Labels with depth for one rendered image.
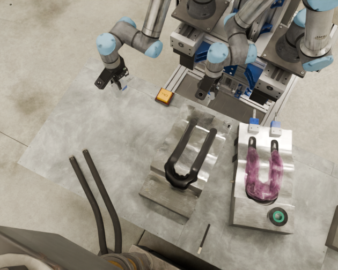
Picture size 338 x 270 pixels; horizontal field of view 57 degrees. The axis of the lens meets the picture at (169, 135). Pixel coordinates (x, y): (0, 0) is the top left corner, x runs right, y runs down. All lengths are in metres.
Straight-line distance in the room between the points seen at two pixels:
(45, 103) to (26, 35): 0.73
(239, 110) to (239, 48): 1.12
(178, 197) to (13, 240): 1.18
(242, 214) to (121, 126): 0.74
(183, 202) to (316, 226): 0.63
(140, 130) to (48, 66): 1.50
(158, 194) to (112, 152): 0.32
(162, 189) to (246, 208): 0.38
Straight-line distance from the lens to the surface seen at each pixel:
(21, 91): 2.89
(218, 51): 1.23
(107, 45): 1.26
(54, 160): 1.66
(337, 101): 2.91
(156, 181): 1.47
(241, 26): 1.32
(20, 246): 0.32
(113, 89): 1.55
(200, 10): 1.63
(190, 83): 2.41
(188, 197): 1.46
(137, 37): 1.29
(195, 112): 1.58
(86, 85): 1.78
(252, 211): 1.44
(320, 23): 1.22
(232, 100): 2.38
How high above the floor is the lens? 2.30
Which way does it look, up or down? 70 degrees down
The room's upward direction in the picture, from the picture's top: 1 degrees counter-clockwise
